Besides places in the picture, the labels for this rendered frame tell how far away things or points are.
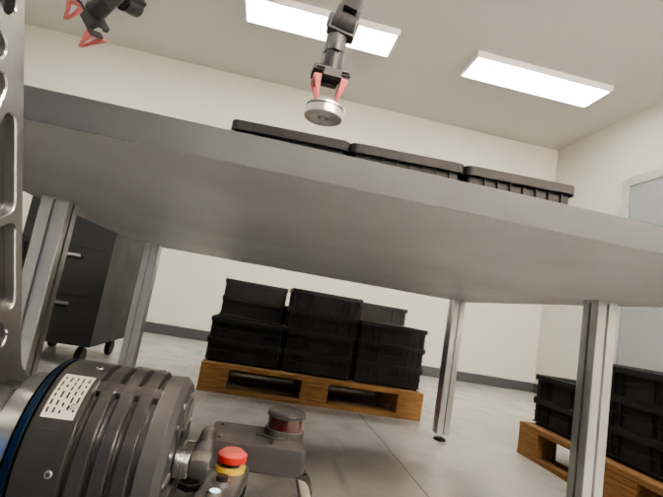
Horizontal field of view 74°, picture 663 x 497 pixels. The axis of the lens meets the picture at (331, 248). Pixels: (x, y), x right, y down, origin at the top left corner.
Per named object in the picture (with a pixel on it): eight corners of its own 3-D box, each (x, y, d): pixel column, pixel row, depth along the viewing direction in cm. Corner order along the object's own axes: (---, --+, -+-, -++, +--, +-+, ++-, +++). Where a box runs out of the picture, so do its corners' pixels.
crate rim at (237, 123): (349, 150, 110) (350, 141, 110) (229, 126, 108) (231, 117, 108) (334, 190, 149) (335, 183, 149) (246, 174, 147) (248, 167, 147)
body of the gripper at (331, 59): (309, 80, 122) (314, 55, 123) (344, 89, 124) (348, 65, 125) (313, 68, 116) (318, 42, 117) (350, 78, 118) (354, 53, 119)
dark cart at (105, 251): (82, 370, 222) (123, 199, 235) (-14, 356, 216) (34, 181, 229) (120, 354, 283) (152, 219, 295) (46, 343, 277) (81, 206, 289)
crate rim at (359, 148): (465, 173, 112) (466, 164, 112) (349, 150, 110) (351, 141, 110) (419, 207, 151) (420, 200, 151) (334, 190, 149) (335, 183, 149)
